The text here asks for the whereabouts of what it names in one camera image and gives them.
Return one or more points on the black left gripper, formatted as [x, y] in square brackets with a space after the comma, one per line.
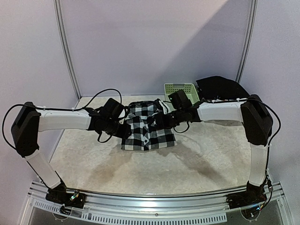
[124, 133]

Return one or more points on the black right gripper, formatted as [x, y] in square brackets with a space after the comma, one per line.
[161, 119]

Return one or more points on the black white patterned garment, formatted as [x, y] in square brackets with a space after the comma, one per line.
[144, 135]

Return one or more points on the black t-shirt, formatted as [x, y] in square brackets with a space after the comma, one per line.
[217, 87]

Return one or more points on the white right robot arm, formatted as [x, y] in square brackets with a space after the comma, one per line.
[251, 112]

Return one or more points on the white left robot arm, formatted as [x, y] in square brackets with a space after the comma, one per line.
[33, 123]

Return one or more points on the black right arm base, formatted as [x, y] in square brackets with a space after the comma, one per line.
[252, 195]

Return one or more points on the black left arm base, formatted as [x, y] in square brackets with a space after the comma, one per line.
[68, 198]

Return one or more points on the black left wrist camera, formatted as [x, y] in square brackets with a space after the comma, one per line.
[114, 110]

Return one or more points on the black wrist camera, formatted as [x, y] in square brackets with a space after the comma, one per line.
[179, 100]
[114, 110]

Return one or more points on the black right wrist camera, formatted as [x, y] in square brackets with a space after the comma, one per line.
[179, 100]

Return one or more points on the left corner wall post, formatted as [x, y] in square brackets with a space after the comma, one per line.
[65, 48]

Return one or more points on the corner wall post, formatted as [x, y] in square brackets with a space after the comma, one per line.
[65, 48]
[247, 41]

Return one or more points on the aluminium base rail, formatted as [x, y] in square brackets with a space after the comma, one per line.
[211, 208]

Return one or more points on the right corner wall post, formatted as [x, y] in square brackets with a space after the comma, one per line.
[247, 41]

